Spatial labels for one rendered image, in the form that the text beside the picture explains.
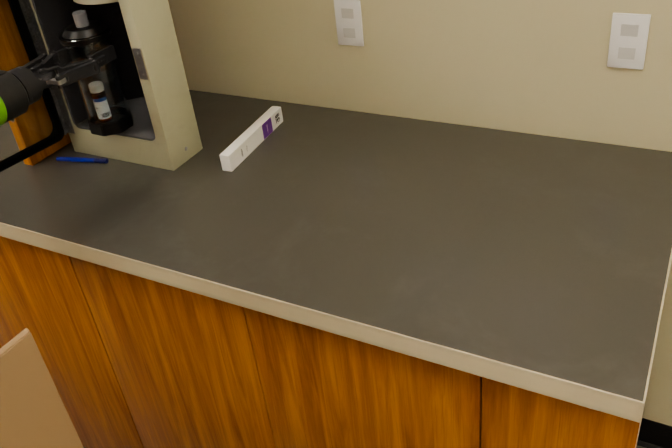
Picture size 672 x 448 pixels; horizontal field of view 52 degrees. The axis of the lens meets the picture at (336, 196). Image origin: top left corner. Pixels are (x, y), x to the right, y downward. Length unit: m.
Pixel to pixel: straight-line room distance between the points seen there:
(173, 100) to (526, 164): 0.78
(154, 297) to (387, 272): 0.50
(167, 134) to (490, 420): 0.91
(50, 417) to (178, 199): 0.77
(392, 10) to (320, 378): 0.85
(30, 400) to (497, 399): 0.69
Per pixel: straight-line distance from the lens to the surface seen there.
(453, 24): 1.61
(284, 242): 1.31
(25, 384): 0.80
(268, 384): 1.42
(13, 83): 1.46
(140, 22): 1.51
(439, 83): 1.68
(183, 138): 1.64
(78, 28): 1.59
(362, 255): 1.25
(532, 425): 1.17
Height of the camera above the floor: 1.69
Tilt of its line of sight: 32 degrees down
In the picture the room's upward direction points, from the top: 7 degrees counter-clockwise
